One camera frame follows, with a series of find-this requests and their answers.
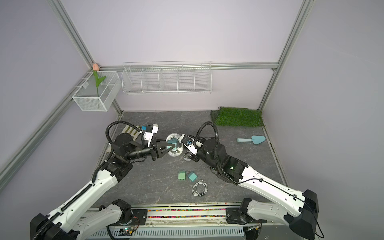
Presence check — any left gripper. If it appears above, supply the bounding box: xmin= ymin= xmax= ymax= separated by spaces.
xmin=126 ymin=137 xmax=175 ymax=162

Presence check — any teal charger cube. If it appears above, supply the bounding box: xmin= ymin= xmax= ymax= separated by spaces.
xmin=167 ymin=139 xmax=180 ymax=151
xmin=188 ymin=172 xmax=198 ymax=182

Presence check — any clear round pouch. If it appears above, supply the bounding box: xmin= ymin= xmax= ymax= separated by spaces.
xmin=166 ymin=133 xmax=184 ymax=157

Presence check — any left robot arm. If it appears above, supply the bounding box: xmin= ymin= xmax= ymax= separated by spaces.
xmin=30 ymin=121 xmax=175 ymax=240

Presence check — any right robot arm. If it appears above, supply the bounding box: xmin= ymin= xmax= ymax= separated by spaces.
xmin=180 ymin=122 xmax=325 ymax=240

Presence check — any green charger cube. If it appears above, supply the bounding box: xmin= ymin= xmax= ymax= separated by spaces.
xmin=178 ymin=171 xmax=186 ymax=180

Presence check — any beige work glove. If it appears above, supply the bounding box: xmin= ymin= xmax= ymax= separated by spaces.
xmin=106 ymin=125 xmax=142 ymax=156

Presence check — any green artificial grass mat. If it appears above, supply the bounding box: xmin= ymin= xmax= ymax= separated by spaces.
xmin=210 ymin=107 xmax=264 ymax=128

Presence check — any teal garden trowel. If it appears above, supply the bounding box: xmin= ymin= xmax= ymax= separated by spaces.
xmin=237 ymin=136 xmax=266 ymax=145

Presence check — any white mesh box basket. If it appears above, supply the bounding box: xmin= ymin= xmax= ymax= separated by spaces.
xmin=72 ymin=71 xmax=122 ymax=112

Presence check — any artificial pink tulip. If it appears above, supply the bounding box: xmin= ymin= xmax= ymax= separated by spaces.
xmin=93 ymin=63 xmax=106 ymax=97

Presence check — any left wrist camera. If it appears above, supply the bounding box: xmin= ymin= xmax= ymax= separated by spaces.
xmin=142 ymin=124 xmax=159 ymax=147

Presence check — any white coiled cable bottom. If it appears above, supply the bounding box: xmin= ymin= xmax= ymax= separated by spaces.
xmin=191 ymin=179 xmax=208 ymax=198

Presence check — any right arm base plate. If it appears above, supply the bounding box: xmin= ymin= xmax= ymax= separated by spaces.
xmin=226 ymin=208 xmax=267 ymax=225

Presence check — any white wire shelf basket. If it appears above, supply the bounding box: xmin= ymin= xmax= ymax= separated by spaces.
xmin=122 ymin=61 xmax=213 ymax=94

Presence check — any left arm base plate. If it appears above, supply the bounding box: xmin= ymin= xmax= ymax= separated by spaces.
xmin=111 ymin=209 xmax=148 ymax=226

